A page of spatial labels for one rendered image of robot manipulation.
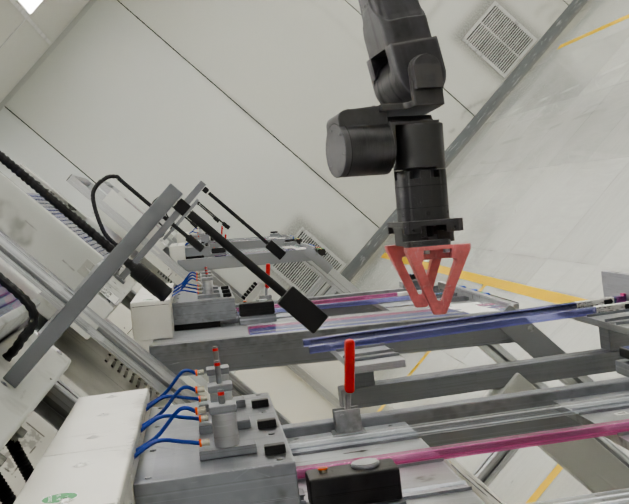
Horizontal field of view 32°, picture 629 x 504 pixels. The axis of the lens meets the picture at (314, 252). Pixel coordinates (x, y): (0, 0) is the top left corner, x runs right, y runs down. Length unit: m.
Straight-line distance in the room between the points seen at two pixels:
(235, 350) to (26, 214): 0.48
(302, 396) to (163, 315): 3.50
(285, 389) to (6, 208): 3.66
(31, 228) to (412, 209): 1.12
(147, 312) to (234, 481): 1.33
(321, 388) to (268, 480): 4.73
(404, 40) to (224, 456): 0.49
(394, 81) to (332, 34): 7.66
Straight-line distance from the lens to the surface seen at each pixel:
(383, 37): 1.18
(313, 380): 5.63
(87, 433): 1.05
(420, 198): 1.16
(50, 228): 2.14
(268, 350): 2.04
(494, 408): 1.31
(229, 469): 0.91
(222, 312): 2.35
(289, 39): 8.79
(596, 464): 1.65
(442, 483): 1.01
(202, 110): 8.69
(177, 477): 0.91
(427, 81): 1.16
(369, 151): 1.14
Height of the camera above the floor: 1.32
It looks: 6 degrees down
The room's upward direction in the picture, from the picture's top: 49 degrees counter-clockwise
